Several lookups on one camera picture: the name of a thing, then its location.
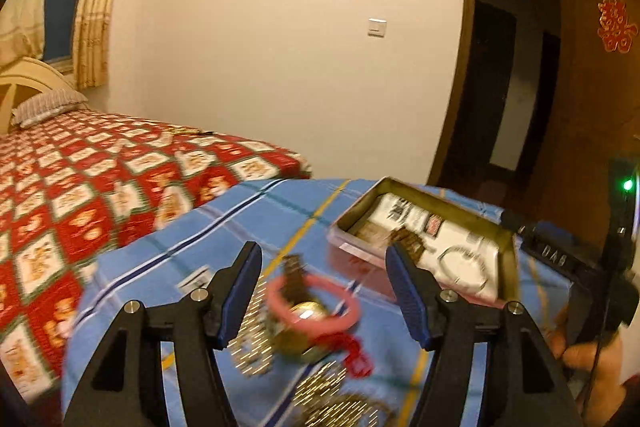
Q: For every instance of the blue plaid towel cloth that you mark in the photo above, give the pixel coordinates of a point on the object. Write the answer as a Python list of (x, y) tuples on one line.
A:
[(294, 216)]

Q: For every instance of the red double happiness decoration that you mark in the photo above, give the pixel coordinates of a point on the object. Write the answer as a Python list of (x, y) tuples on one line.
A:
[(616, 31)]

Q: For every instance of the person's right hand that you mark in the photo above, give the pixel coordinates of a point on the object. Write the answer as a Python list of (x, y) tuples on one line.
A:
[(603, 364)]

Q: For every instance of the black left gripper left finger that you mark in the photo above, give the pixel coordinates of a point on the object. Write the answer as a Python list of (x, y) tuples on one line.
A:
[(123, 382)]

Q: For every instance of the dark wooden door frame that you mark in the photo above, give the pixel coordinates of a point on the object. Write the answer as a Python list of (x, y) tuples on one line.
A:
[(435, 176)]

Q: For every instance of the beige left curtain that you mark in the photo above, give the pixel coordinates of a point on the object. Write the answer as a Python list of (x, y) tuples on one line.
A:
[(22, 30)]

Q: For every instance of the pink metal tin box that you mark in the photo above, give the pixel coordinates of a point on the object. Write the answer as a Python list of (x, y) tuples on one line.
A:
[(358, 260)]

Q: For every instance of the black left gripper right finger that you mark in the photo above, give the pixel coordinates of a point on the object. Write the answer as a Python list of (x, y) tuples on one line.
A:
[(524, 384)]

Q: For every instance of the white wall light switch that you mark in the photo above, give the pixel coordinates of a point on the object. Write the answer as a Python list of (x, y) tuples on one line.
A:
[(377, 27)]

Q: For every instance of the brown wooden door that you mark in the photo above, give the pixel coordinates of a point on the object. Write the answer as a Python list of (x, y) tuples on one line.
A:
[(594, 117)]

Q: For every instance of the small items on bed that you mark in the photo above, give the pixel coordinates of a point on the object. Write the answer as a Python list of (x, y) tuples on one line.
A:
[(191, 131)]

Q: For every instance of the cream wooden headboard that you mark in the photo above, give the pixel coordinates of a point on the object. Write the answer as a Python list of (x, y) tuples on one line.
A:
[(23, 79)]

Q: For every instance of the striped pillow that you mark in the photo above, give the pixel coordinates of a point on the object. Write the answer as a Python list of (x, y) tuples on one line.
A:
[(46, 105)]

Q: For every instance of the red bear patterned bedspread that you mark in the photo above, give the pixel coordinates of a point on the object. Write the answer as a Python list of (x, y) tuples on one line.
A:
[(82, 183)]

